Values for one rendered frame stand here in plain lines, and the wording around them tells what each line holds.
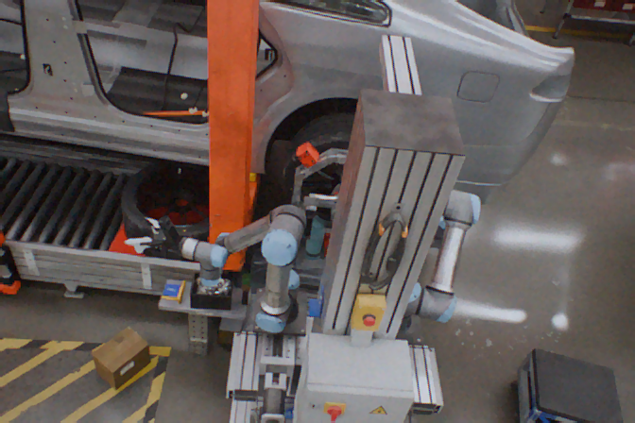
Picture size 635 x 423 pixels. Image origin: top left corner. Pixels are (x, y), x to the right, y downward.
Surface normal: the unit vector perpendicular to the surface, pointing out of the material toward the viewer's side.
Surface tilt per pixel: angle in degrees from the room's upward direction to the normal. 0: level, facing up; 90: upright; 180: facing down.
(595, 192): 0
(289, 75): 90
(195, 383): 0
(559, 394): 0
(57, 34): 88
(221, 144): 90
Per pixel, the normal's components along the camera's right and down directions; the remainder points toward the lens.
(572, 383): 0.12, -0.71
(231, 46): -0.07, 0.69
